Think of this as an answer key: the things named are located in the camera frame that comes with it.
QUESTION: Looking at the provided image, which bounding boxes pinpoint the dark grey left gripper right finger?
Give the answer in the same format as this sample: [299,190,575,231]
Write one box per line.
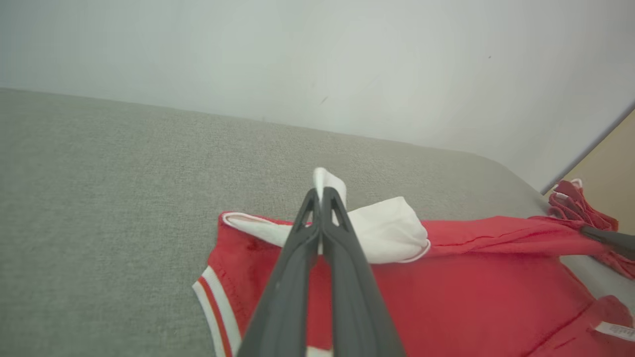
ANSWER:
[320,187,405,357]

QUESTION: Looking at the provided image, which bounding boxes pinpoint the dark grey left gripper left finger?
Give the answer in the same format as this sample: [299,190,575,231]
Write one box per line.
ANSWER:
[237,188,320,357]

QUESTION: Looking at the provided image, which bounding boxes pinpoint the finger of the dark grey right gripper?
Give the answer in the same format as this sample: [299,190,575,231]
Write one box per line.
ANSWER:
[579,226,635,261]

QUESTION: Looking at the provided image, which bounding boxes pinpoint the red shorts with white stripe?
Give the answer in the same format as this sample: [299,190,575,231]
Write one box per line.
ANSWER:
[548,178,635,279]

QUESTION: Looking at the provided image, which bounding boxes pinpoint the red and white jersey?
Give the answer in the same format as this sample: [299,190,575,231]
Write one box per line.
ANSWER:
[192,168,635,357]

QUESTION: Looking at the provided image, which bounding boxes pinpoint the grey fabric sofa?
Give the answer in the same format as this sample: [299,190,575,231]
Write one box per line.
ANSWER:
[0,88,635,357]

